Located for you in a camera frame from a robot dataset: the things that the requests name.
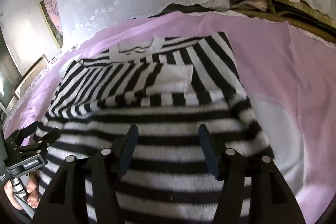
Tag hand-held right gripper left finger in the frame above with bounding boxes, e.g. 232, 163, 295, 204
34, 124, 139, 224

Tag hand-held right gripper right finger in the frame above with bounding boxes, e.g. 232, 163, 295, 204
198, 123, 306, 224

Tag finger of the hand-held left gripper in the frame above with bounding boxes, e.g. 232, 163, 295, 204
12, 128, 62, 155
4, 121, 42, 147

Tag person's left hand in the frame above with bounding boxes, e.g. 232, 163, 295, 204
3, 173, 40, 211

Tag woven straw mat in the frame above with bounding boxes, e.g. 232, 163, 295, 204
234, 0, 336, 42

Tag black white striped sweater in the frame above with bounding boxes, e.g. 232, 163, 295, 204
33, 32, 275, 224

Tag pink bed sheet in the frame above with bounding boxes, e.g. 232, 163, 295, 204
0, 11, 336, 224

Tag pile of pale clothes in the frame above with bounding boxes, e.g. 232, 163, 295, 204
202, 0, 269, 11

